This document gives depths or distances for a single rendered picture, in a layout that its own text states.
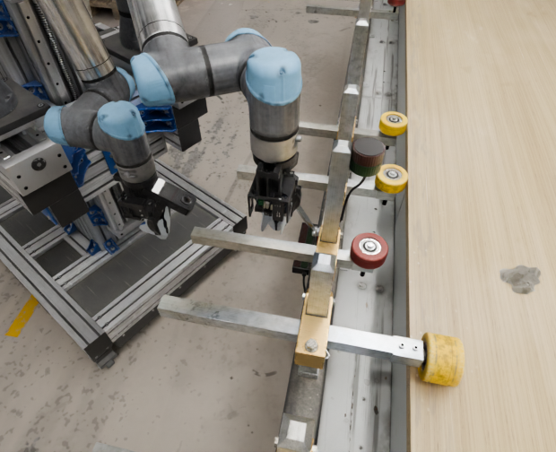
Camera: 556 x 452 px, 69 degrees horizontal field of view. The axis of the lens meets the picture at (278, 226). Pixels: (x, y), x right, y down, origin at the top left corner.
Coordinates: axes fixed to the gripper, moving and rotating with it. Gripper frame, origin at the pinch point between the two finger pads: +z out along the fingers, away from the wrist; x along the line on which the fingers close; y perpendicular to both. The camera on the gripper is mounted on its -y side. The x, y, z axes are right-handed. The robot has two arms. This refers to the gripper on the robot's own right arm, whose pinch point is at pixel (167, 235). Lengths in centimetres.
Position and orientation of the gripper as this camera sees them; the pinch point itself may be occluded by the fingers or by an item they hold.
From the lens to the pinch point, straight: 104.5
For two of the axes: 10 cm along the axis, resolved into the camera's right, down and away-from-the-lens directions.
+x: -2.1, 7.3, -6.5
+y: -9.8, -1.6, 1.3
